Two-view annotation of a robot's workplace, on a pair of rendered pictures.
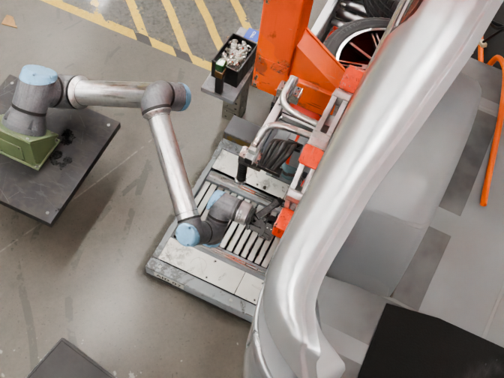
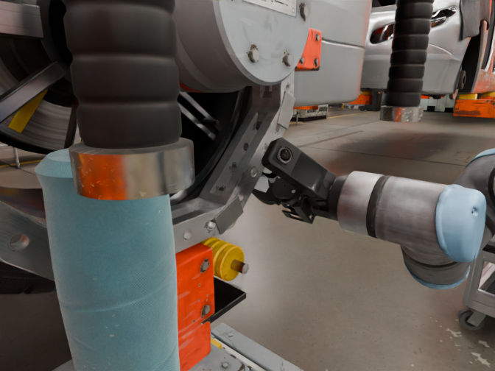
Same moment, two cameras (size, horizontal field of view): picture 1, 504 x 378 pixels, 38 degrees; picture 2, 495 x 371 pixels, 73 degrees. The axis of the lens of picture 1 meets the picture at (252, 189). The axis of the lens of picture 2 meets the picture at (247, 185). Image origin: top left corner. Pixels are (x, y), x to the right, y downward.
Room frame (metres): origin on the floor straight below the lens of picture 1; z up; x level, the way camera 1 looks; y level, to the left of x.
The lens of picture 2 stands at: (1.85, 0.04, 0.78)
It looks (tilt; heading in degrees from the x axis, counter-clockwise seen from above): 16 degrees down; 203
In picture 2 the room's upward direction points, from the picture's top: straight up
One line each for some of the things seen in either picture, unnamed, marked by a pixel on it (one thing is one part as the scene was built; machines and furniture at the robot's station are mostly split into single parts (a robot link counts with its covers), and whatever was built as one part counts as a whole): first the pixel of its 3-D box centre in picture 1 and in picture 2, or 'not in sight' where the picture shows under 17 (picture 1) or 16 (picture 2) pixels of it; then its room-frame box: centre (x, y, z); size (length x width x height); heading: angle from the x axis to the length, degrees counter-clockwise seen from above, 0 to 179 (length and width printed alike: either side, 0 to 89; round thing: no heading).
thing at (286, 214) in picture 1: (286, 224); (292, 50); (1.21, -0.14, 0.85); 0.09 x 0.08 x 0.07; 164
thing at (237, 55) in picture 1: (234, 58); not in sight; (2.20, 0.18, 0.51); 0.20 x 0.14 x 0.13; 161
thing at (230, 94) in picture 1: (237, 64); not in sight; (2.24, 0.17, 0.44); 0.43 x 0.17 x 0.03; 164
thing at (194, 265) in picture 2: not in sight; (149, 299); (1.51, -0.26, 0.48); 0.16 x 0.12 x 0.17; 74
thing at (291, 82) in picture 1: (306, 97); not in sight; (1.65, -0.14, 1.03); 0.19 x 0.18 x 0.11; 74
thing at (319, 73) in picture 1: (350, 85); not in sight; (2.02, -0.34, 0.69); 0.52 x 0.17 x 0.35; 74
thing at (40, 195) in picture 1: (34, 162); not in sight; (1.68, 1.03, 0.15); 0.60 x 0.60 x 0.30; 74
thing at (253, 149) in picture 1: (284, 136); not in sight; (1.46, -0.08, 1.03); 0.19 x 0.18 x 0.11; 74
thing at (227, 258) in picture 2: not in sight; (184, 242); (1.38, -0.29, 0.51); 0.29 x 0.06 x 0.06; 74
